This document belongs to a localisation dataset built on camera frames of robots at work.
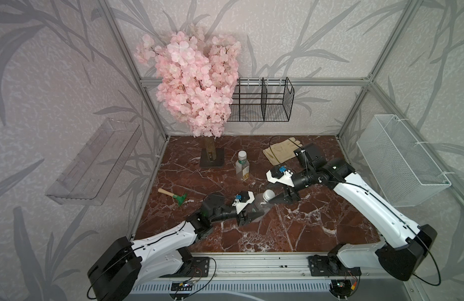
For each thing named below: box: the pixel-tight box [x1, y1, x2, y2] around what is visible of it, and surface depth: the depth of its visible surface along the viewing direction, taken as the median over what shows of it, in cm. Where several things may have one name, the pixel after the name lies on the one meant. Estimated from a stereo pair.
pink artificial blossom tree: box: [134, 26, 242, 167], surface depth 67 cm
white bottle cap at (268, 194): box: [262, 189, 276, 202], surface depth 66 cm
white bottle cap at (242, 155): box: [238, 149, 248, 162], surface depth 88 cm
